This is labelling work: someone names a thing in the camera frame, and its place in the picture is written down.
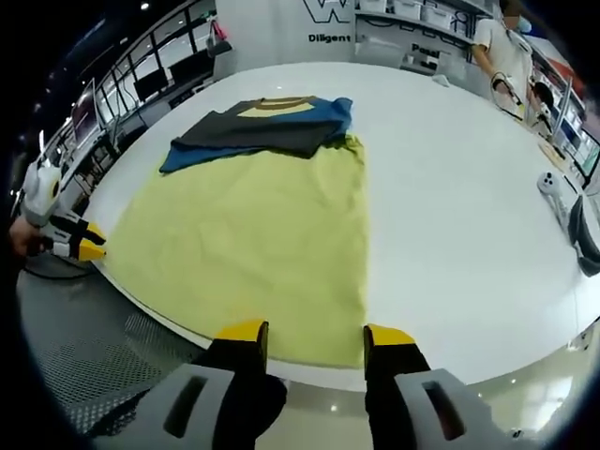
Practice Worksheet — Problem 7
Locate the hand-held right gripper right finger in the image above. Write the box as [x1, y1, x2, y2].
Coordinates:
[363, 323, 492, 450]

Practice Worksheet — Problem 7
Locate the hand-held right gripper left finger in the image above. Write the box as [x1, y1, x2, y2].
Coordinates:
[88, 320, 288, 450]

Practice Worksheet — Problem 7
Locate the yellow blue grey sleeved garment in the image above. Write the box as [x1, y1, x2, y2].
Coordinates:
[105, 95, 370, 369]

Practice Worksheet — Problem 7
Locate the person's left hand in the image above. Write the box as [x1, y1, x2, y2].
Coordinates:
[8, 218, 49, 258]

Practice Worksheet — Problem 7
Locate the large tilted display screen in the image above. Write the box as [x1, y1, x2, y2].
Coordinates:
[69, 78, 102, 149]

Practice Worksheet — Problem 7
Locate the grey mesh office chair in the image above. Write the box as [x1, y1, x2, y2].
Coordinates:
[18, 266, 213, 424]

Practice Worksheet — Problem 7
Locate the black computer monitor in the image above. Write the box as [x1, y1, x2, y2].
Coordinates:
[168, 52, 210, 86]
[133, 69, 169, 101]

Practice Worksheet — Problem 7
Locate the pink and grey hanging bag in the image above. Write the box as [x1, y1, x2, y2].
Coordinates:
[207, 18, 233, 58]

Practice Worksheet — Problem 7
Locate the wooden board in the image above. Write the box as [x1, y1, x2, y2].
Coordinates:
[538, 140, 571, 163]

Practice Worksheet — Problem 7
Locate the grey square-backed chair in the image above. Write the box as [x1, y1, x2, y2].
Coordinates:
[438, 55, 471, 83]
[355, 32, 400, 69]

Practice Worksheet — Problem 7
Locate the grey metal shelving rack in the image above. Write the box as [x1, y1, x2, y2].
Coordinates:
[354, 0, 489, 63]

